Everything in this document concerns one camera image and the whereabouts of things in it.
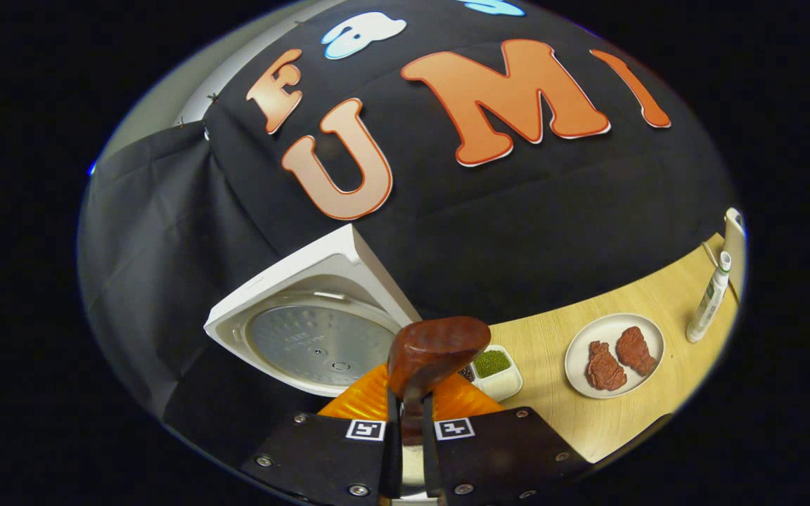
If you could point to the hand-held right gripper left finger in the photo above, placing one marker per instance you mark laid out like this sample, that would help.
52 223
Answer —
392 457

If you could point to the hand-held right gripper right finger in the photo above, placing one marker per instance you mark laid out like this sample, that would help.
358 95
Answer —
432 457

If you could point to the dark wooden spoon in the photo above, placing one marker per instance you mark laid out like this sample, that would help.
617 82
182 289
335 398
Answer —
436 348

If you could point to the white rice cooker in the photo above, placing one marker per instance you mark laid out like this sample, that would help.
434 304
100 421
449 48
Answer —
320 337

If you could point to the white divided bean dish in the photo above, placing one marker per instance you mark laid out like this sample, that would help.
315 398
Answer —
503 385

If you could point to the red meat piece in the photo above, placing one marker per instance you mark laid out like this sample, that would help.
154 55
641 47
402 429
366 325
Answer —
605 367
637 350

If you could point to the beige round plate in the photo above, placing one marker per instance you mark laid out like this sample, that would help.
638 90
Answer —
588 337

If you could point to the white drink bottle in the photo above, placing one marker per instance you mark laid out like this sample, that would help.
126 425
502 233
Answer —
707 302

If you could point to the cream toaster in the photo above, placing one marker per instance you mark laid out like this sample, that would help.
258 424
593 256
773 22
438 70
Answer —
734 242

